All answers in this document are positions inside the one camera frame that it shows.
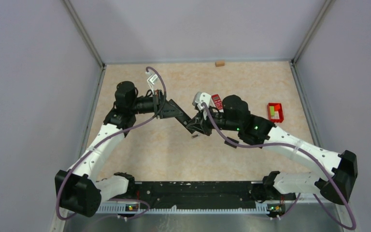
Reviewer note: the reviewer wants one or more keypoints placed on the small wooden block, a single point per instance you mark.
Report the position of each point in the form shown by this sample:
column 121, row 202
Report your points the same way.
column 220, row 63

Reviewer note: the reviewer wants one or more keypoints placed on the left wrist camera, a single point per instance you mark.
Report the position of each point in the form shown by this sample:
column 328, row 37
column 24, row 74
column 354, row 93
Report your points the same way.
column 152, row 79

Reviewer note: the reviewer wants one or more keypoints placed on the red plastic bin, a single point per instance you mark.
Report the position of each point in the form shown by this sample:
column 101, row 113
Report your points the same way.
column 275, row 112

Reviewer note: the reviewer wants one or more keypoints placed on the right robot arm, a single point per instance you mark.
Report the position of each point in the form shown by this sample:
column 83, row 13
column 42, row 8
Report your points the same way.
column 332, row 174

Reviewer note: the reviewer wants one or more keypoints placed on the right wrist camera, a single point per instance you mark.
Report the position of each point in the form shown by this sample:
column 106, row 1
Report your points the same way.
column 201, row 98

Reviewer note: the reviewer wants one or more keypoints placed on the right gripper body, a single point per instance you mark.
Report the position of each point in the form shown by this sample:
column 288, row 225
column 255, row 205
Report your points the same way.
column 219, row 119

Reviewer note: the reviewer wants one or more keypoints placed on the black remote control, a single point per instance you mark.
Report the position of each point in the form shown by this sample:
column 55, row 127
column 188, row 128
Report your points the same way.
column 183, row 118

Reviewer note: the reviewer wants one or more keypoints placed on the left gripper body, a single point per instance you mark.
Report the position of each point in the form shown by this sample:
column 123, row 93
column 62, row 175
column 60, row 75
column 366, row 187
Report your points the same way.
column 149, row 104

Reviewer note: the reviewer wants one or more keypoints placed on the white remote control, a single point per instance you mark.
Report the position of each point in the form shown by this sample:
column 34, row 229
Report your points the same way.
column 217, row 102

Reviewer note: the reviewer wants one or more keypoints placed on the black remote battery cover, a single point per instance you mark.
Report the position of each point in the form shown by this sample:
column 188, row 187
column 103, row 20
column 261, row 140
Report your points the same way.
column 231, row 142

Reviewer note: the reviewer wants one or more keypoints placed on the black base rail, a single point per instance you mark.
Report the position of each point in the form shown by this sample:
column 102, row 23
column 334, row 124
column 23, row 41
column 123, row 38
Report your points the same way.
column 204, row 195

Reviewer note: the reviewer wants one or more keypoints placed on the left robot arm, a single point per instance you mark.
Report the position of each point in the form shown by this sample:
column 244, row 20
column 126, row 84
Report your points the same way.
column 77, row 188

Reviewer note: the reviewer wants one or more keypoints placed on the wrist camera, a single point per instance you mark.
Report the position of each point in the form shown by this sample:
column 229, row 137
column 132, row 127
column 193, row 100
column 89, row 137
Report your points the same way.
column 201, row 98
column 152, row 79

